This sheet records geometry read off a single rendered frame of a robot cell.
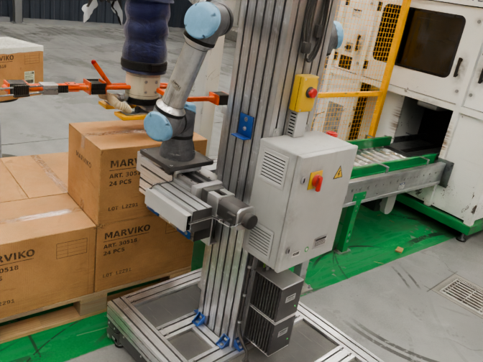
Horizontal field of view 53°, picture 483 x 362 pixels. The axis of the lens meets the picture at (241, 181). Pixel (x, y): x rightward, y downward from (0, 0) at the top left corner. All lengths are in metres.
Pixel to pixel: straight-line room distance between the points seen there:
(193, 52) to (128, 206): 1.04
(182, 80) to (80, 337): 1.46
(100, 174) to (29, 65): 2.10
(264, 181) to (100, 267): 1.15
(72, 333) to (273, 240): 1.27
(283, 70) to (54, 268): 1.46
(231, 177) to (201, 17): 0.66
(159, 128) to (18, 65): 2.54
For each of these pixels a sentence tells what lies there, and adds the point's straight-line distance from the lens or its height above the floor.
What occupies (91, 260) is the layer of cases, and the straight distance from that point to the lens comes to 2.58.
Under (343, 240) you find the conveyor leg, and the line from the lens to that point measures 3.69.
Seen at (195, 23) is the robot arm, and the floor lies 1.59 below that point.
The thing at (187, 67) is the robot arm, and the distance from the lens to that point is 1.76.
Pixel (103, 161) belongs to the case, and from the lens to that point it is 2.35.
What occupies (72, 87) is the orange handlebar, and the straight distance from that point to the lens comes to 2.38.
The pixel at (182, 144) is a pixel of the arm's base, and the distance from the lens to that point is 1.98.
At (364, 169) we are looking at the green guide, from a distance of 3.67.
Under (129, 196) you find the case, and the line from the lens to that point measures 2.49.
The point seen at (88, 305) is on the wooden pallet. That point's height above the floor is 0.08.
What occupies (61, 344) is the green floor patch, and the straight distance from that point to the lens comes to 2.64.
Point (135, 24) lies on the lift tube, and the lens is 2.42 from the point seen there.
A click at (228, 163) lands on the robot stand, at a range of 2.00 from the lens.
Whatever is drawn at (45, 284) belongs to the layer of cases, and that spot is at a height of 0.28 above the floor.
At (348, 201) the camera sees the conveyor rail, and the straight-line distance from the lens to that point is 3.48.
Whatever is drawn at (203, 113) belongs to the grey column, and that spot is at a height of 0.71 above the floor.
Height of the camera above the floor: 1.75
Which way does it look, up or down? 22 degrees down
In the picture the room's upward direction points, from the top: 9 degrees clockwise
